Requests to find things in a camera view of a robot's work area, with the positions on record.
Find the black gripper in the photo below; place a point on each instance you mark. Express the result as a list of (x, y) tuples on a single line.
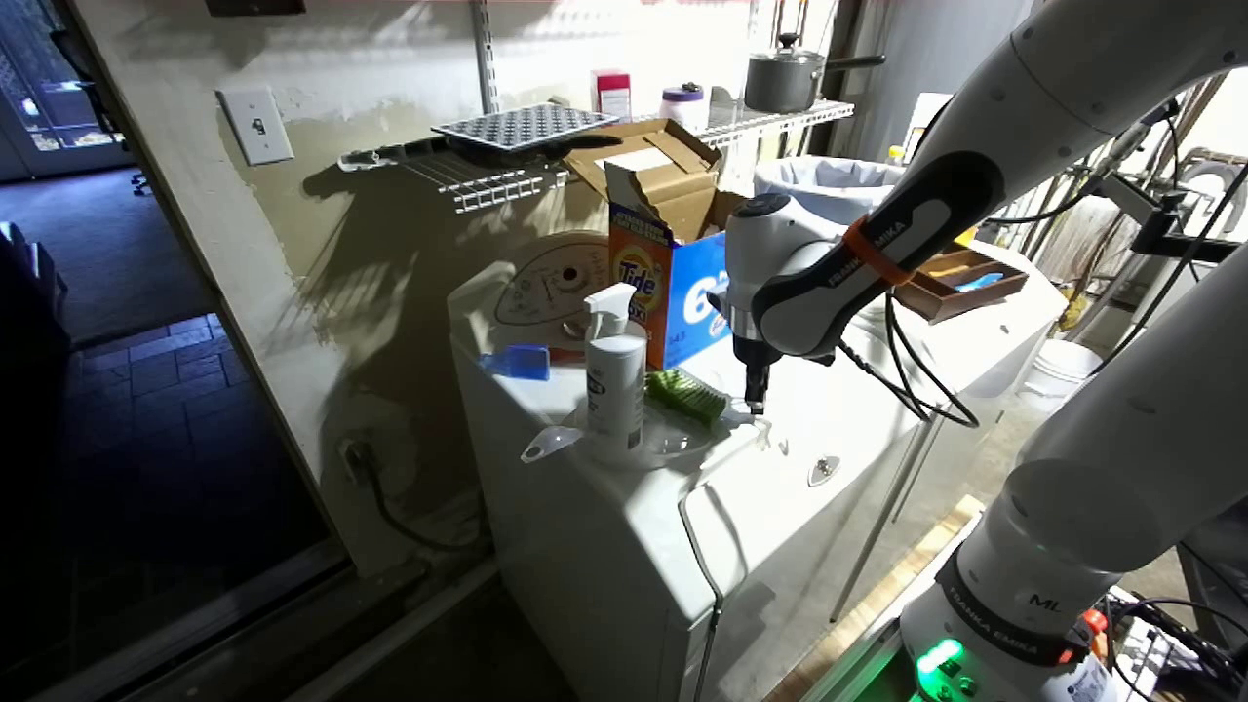
[(755, 353)]

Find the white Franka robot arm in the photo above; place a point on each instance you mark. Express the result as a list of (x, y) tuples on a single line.
[(1118, 481)]

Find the green robot base part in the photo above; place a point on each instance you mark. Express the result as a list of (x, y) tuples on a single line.
[(942, 668)]

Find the blue orange detergent box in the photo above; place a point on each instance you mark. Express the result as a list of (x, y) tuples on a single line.
[(685, 293)]

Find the white washing machine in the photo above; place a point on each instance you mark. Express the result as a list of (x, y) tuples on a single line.
[(781, 518)]

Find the white spray bottle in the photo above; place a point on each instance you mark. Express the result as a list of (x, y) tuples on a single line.
[(613, 384)]

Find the thin metal rod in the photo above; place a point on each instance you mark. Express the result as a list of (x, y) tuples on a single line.
[(883, 513)]

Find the bin with white liner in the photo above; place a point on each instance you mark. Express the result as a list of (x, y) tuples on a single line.
[(831, 179)]

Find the brown wooden tray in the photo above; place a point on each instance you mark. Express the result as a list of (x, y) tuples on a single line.
[(962, 284)]

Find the small blue cloth pad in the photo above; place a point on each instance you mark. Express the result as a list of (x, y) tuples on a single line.
[(524, 365)]

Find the light wooden plank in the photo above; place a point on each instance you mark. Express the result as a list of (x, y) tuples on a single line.
[(883, 589)]

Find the blue item in tray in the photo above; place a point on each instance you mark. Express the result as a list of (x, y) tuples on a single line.
[(983, 280)]

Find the white jar with purple lid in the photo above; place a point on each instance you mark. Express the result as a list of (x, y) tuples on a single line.
[(685, 110)]

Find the grey kettle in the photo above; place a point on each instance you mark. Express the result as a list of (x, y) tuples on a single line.
[(781, 79)]

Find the pink white container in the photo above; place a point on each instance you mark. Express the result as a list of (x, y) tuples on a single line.
[(613, 97)]

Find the checkered calibration board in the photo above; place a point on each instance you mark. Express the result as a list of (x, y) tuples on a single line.
[(521, 124)]

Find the metal shelf rail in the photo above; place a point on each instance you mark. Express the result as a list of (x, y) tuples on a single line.
[(485, 50)]

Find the black metal bracket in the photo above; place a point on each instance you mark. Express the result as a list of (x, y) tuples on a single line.
[(1191, 244)]

